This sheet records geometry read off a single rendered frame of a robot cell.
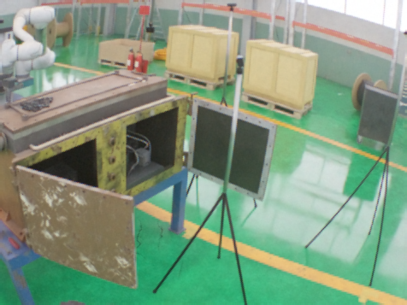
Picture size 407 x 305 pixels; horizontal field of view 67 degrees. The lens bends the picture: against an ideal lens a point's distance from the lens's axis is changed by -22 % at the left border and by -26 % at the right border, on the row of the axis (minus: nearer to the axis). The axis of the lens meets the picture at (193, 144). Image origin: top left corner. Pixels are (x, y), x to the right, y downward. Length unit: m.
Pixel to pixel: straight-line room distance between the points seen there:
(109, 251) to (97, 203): 0.27
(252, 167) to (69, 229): 1.38
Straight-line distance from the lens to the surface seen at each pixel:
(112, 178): 2.37
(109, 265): 1.83
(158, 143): 2.91
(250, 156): 2.62
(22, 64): 3.14
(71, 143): 2.06
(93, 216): 1.67
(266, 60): 6.69
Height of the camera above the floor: 2.05
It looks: 24 degrees down
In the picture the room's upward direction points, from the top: 5 degrees clockwise
